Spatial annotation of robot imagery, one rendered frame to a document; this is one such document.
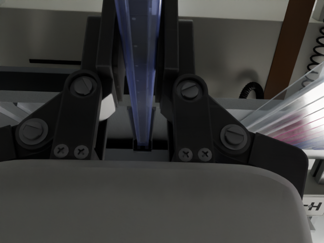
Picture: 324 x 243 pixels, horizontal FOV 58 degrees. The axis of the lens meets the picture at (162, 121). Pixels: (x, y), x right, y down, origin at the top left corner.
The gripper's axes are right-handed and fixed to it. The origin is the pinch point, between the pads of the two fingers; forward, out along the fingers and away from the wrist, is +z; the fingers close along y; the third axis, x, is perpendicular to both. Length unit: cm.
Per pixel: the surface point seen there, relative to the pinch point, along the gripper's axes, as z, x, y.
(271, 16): 36, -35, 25
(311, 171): 8, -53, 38
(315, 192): 3, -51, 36
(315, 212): -1, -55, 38
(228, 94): 24, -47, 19
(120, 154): 3.5, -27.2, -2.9
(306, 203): 1, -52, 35
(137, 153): 3.6, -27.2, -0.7
